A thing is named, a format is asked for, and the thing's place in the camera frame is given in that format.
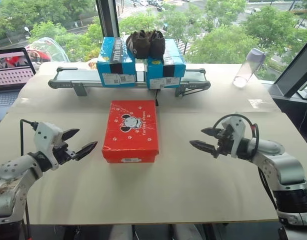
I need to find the blue shoe box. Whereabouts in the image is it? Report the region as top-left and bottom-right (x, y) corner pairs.
(146, 38), (187, 90)
(96, 37), (137, 88)

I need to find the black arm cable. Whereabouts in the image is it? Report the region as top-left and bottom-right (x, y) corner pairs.
(19, 119), (40, 157)
(214, 114), (281, 212)

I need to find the red shoe box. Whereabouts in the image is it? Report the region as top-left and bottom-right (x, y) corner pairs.
(101, 100), (160, 164)

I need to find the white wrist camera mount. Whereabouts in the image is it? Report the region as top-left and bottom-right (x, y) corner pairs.
(222, 116), (247, 159)
(34, 121), (65, 171)

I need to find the clear bottle with purple cap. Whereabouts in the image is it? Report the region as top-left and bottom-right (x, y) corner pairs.
(232, 47), (267, 89)

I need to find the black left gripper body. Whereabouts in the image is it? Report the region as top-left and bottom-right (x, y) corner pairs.
(52, 141), (78, 166)

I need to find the grey conveyor belt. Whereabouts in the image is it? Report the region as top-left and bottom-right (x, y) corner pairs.
(48, 66), (212, 97)

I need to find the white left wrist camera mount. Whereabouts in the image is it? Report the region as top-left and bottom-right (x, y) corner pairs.
(34, 121), (65, 171)

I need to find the black window post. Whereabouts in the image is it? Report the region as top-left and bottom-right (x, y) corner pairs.
(95, 0), (121, 41)

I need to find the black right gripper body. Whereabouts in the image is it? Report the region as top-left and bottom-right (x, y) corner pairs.
(212, 124), (235, 159)

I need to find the clear plastic bag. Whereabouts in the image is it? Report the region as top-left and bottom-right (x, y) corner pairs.
(25, 36), (71, 74)

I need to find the black monitor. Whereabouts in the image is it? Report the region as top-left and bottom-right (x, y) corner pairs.
(272, 29), (307, 99)

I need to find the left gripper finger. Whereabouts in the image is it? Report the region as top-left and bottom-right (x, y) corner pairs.
(74, 141), (99, 161)
(61, 128), (81, 142)

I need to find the grey laptop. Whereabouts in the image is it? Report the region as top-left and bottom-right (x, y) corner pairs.
(0, 47), (37, 122)

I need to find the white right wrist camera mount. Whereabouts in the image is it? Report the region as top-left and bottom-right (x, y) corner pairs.
(222, 116), (247, 159)

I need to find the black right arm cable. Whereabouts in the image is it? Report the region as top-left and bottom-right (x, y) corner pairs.
(214, 114), (281, 212)

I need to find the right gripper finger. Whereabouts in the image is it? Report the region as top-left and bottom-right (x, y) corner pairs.
(200, 127), (223, 138)
(189, 139), (219, 155)

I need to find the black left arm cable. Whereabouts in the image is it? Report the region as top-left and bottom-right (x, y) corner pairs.
(19, 119), (40, 157)

